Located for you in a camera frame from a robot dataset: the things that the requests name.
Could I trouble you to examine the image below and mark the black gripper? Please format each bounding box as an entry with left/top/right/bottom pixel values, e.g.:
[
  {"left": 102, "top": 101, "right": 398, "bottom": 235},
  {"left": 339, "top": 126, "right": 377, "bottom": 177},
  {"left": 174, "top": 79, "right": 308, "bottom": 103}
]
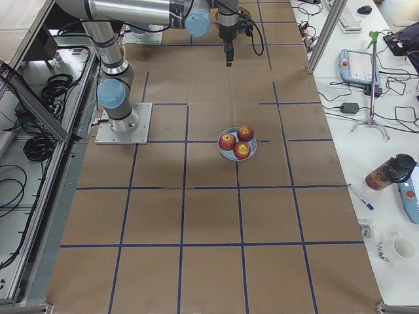
[{"left": 223, "top": 39, "right": 234, "bottom": 67}]

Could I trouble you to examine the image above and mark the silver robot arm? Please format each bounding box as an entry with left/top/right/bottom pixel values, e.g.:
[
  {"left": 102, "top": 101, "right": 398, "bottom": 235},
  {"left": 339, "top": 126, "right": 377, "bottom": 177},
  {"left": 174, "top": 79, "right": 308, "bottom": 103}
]
[
  {"left": 209, "top": 0, "right": 240, "bottom": 67},
  {"left": 57, "top": 1, "right": 211, "bottom": 133}
]

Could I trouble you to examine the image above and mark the woven wicker basket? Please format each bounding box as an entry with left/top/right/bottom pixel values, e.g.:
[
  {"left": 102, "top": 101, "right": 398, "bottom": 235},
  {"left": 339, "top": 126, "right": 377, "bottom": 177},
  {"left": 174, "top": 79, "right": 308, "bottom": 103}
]
[{"left": 238, "top": 7, "right": 251, "bottom": 20}]

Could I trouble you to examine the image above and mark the red apple plate top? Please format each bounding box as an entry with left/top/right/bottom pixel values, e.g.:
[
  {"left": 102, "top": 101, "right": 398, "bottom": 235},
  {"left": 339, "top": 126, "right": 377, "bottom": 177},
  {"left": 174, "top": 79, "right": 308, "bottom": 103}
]
[{"left": 236, "top": 125, "right": 254, "bottom": 142}]

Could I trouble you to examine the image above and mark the red apple plate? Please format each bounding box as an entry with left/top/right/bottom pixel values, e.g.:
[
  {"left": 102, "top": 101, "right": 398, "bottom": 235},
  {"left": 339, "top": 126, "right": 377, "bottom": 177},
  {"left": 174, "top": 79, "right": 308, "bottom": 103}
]
[
  {"left": 233, "top": 141, "right": 251, "bottom": 160},
  {"left": 236, "top": 125, "right": 254, "bottom": 142},
  {"left": 218, "top": 133, "right": 236, "bottom": 151}
]

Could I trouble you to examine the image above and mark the red apple plate left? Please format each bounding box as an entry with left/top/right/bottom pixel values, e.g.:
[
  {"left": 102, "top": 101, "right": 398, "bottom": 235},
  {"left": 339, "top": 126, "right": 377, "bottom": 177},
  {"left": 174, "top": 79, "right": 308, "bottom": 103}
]
[{"left": 218, "top": 133, "right": 236, "bottom": 151}]

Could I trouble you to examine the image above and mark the red apple plate front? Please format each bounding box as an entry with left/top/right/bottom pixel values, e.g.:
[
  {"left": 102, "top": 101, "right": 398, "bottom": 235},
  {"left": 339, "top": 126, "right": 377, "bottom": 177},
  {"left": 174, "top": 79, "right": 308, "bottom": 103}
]
[{"left": 233, "top": 141, "right": 251, "bottom": 160}]

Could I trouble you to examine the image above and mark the light blue plate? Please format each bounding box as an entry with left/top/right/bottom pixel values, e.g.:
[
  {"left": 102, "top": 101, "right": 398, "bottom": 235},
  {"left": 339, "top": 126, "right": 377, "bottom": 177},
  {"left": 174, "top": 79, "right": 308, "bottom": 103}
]
[{"left": 217, "top": 127, "right": 257, "bottom": 162}]

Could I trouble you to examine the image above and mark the black power adapter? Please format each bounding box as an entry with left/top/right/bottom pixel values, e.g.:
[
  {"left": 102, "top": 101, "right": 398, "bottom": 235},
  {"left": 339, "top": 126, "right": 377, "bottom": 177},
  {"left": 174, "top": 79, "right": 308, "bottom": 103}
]
[{"left": 339, "top": 102, "right": 359, "bottom": 114}]

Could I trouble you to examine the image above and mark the white keyboard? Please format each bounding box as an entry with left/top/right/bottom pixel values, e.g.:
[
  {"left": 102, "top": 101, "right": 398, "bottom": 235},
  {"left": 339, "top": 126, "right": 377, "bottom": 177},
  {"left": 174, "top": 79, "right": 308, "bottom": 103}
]
[{"left": 338, "top": 6, "right": 363, "bottom": 34}]

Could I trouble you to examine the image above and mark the teach pendant tablet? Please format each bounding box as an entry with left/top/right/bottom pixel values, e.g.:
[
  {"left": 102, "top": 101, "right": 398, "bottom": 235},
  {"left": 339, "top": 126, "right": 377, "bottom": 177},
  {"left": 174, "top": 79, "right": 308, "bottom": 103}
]
[{"left": 338, "top": 49, "right": 373, "bottom": 85}]

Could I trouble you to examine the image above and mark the green reacher grabber tool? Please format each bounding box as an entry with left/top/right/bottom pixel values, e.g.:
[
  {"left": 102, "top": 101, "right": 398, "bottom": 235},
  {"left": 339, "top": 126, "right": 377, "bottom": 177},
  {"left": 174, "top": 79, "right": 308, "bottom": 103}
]
[{"left": 350, "top": 31, "right": 391, "bottom": 141}]

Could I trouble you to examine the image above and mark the black computer mouse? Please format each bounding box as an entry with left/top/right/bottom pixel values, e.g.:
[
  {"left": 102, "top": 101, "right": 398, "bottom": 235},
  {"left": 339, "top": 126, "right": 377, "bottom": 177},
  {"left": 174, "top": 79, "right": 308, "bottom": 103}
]
[{"left": 357, "top": 5, "right": 373, "bottom": 15}]

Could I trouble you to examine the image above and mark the brown drink bottle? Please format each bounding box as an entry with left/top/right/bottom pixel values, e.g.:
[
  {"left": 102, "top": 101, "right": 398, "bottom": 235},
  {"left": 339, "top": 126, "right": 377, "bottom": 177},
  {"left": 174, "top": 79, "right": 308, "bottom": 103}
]
[{"left": 365, "top": 154, "right": 416, "bottom": 190}]

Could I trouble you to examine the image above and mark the blue white pen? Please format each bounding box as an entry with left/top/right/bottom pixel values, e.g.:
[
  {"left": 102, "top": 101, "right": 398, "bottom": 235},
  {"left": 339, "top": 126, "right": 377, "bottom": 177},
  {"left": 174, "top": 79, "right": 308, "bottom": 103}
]
[{"left": 348, "top": 183, "right": 374, "bottom": 211}]

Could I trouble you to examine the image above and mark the white mug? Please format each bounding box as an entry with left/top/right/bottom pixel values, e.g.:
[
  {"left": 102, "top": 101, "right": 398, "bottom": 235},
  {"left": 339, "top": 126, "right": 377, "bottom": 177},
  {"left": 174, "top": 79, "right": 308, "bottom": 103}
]
[{"left": 376, "top": 234, "right": 415, "bottom": 262}]

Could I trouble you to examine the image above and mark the left braided black cable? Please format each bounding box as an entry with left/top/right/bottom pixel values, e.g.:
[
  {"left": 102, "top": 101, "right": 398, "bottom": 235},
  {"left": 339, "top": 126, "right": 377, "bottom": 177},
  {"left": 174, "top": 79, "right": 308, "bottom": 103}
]
[{"left": 240, "top": 12, "right": 265, "bottom": 56}]

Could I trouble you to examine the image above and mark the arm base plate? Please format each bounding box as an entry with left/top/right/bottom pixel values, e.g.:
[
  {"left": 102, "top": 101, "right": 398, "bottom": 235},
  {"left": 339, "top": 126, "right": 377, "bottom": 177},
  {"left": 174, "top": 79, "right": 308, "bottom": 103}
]
[
  {"left": 95, "top": 103, "right": 153, "bottom": 145},
  {"left": 122, "top": 31, "right": 162, "bottom": 46}
]

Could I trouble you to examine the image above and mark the aluminium frame post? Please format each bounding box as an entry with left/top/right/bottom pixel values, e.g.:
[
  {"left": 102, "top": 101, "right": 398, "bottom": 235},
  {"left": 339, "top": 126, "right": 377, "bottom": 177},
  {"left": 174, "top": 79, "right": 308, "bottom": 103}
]
[{"left": 306, "top": 0, "right": 347, "bottom": 75}]

